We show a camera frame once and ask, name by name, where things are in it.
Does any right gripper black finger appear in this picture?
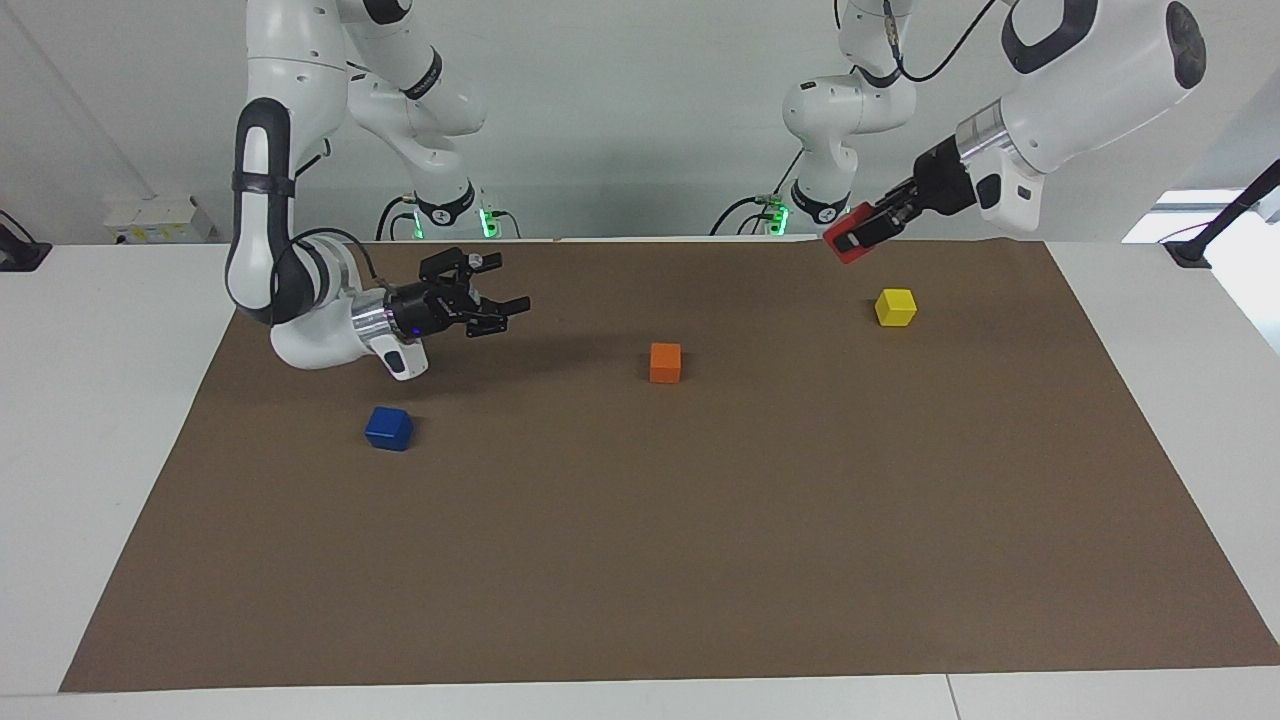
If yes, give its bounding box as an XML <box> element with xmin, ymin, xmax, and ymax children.
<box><xmin>420</xmin><ymin>248</ymin><xmax>504</xmax><ymax>291</ymax></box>
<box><xmin>460</xmin><ymin>295</ymin><xmax>531</xmax><ymax>339</ymax></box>

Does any red cube block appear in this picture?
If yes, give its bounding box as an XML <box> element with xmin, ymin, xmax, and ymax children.
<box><xmin>823</xmin><ymin>203</ymin><xmax>881</xmax><ymax>265</ymax></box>

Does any blue cube block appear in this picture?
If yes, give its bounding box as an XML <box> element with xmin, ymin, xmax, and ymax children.
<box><xmin>364</xmin><ymin>405</ymin><xmax>415</xmax><ymax>453</ymax></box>

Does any brown table mat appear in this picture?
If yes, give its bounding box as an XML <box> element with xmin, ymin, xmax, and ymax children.
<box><xmin>58</xmin><ymin>238</ymin><xmax>1280</xmax><ymax>694</ymax></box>

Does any white box with yellow label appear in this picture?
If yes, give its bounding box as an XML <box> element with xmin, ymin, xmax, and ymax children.
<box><xmin>103</xmin><ymin>195</ymin><xmax>218</xmax><ymax>244</ymax></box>

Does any black base cable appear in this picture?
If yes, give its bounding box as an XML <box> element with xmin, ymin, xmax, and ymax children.
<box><xmin>375</xmin><ymin>195</ymin><xmax>417</xmax><ymax>241</ymax></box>
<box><xmin>710</xmin><ymin>148</ymin><xmax>806</xmax><ymax>238</ymax></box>

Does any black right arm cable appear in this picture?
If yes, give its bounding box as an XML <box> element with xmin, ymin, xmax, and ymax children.
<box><xmin>290</xmin><ymin>140</ymin><xmax>386</xmax><ymax>293</ymax></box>

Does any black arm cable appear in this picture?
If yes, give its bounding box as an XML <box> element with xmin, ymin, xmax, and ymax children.
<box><xmin>290</xmin><ymin>140</ymin><xmax>386</xmax><ymax>293</ymax></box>
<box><xmin>883</xmin><ymin>0</ymin><xmax>1003</xmax><ymax>84</ymax></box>

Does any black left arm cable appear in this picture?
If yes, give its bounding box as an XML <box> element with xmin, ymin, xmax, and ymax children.
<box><xmin>883</xmin><ymin>0</ymin><xmax>1003</xmax><ymax>84</ymax></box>

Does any black table clamp mount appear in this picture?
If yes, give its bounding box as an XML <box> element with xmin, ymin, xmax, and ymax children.
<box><xmin>1163</xmin><ymin>158</ymin><xmax>1280</xmax><ymax>269</ymax></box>
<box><xmin>0</xmin><ymin>210</ymin><xmax>53</xmax><ymax>273</ymax></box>

